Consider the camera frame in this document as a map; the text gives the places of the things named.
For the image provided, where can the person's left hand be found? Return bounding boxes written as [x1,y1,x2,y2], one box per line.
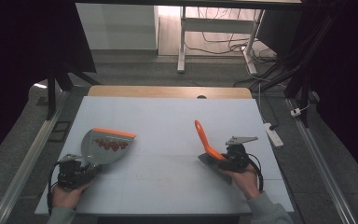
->
[50,181,91,210]

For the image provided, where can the black metal stand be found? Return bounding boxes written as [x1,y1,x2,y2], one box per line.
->
[44,60,103,121]
[251,17,335,129]

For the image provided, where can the white cabinet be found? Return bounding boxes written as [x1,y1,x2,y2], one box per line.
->
[75,3,160,51]

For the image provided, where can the bundle of floor cables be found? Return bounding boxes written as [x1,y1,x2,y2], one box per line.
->
[184,7,278,64]

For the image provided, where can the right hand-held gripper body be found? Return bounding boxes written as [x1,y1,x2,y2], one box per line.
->
[218,135,259,174]

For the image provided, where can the white desk frame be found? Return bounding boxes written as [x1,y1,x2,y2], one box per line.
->
[176,5,267,76]

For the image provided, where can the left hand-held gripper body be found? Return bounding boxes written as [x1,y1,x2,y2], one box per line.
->
[55,152,95,190]

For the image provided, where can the grey dustpan with orange edge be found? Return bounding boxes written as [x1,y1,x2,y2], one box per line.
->
[80,127,137,171]

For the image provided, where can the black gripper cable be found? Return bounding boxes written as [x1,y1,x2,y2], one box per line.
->
[46,161,62,217]
[247,152,265,192]

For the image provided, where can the white power strip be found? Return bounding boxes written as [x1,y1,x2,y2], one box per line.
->
[262,122,284,148]

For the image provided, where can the aluminium rail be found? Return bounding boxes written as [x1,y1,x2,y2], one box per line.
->
[0,90,72,224]
[284,97,358,224]

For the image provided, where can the pile of red green beans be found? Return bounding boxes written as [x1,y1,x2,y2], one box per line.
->
[94,138,131,152]

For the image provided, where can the orange handled brush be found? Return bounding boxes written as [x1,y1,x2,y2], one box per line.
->
[194,119,233,185]

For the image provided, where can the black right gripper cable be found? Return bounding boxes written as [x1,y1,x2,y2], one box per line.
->
[247,152,265,192]

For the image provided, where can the person's right hand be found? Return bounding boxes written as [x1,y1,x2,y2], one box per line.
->
[221,167,262,201]

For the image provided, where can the wooden table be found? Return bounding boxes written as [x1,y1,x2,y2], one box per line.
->
[87,85,254,100]

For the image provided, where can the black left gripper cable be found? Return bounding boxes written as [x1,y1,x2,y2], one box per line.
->
[46,161,62,217]

